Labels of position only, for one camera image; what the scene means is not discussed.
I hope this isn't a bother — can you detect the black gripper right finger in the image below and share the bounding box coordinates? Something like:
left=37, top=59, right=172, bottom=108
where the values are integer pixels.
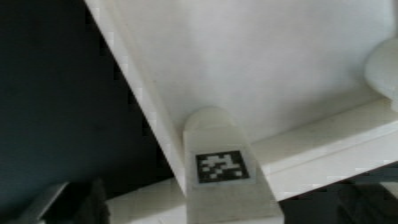
left=282, top=173, right=398, bottom=224

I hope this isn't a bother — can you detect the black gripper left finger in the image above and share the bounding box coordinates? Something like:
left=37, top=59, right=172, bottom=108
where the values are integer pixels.
left=14, top=180, right=110, bottom=224

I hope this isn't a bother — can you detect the white square tabletop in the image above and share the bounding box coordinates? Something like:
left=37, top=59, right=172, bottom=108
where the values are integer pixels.
left=83, top=0, right=398, bottom=199

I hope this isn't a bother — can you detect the white obstacle front wall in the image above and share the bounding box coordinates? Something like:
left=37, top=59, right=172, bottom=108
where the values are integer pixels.
left=106, top=178, right=186, bottom=224

